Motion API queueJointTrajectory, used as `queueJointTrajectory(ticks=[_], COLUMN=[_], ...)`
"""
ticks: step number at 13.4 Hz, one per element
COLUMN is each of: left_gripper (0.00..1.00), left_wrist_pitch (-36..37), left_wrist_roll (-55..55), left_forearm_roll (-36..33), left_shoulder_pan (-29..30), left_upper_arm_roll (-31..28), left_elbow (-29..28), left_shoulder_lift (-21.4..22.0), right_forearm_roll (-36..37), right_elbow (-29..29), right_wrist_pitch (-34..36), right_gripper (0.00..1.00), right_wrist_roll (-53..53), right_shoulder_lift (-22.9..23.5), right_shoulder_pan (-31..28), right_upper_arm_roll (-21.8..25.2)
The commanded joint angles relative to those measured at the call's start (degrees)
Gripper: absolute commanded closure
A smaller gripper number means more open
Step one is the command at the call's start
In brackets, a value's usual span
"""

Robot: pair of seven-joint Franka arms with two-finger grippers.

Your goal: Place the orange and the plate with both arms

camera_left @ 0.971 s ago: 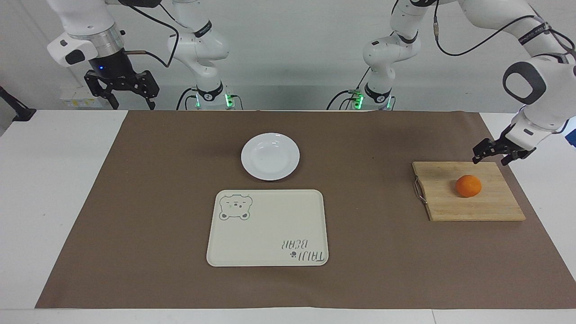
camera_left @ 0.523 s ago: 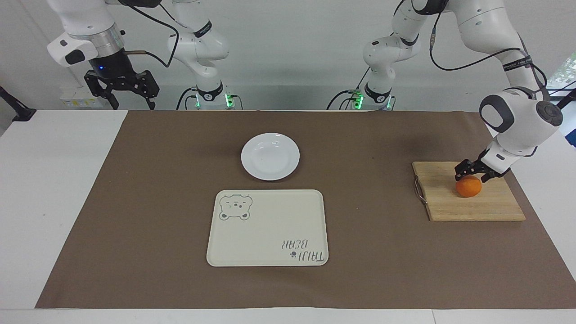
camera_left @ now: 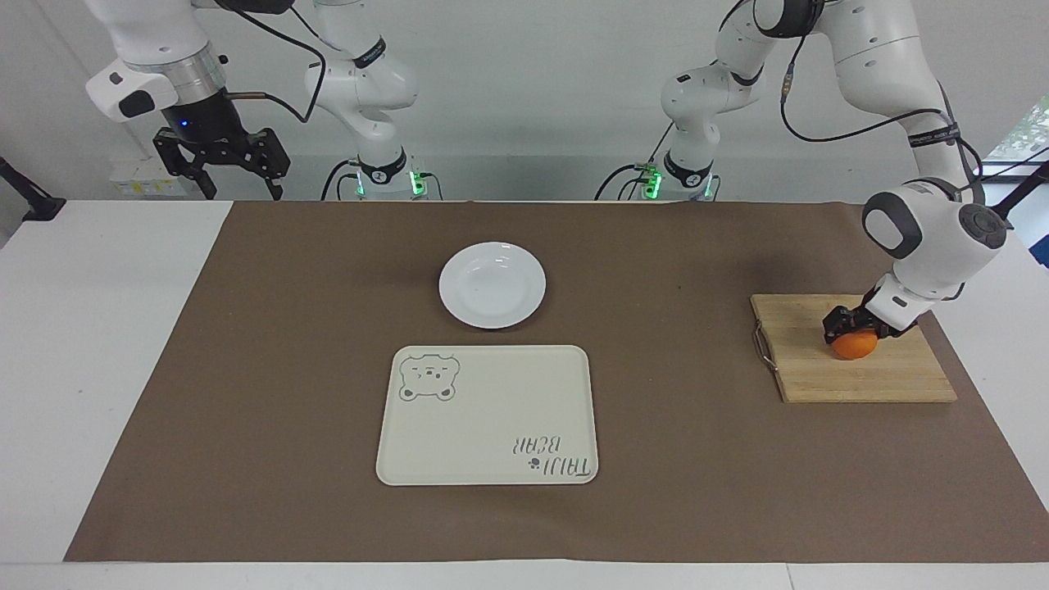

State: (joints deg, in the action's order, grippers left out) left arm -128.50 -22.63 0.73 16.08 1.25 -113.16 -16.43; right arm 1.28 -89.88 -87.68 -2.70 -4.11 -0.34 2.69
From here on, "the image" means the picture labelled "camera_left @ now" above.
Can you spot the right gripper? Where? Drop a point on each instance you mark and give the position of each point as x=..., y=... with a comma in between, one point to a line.
x=209, y=123

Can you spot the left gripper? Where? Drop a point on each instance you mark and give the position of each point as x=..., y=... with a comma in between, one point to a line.
x=865, y=315

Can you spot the orange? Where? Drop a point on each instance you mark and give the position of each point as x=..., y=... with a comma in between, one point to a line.
x=854, y=346

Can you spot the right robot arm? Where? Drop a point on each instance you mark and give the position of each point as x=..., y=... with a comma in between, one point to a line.
x=370, y=82

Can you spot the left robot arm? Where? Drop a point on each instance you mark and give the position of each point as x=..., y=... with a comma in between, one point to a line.
x=926, y=238

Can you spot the white round plate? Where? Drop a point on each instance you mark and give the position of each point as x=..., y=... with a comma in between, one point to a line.
x=492, y=285

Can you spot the wooden cutting board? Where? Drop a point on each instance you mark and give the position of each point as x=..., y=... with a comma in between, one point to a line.
x=860, y=377

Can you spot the white box with yellow labels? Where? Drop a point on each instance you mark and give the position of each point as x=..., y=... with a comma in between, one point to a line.
x=139, y=182

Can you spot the black stand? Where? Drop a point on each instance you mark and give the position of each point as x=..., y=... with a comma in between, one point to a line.
x=1020, y=190
x=29, y=201

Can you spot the cream tray with bear print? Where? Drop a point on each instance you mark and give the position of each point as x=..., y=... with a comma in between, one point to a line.
x=488, y=426

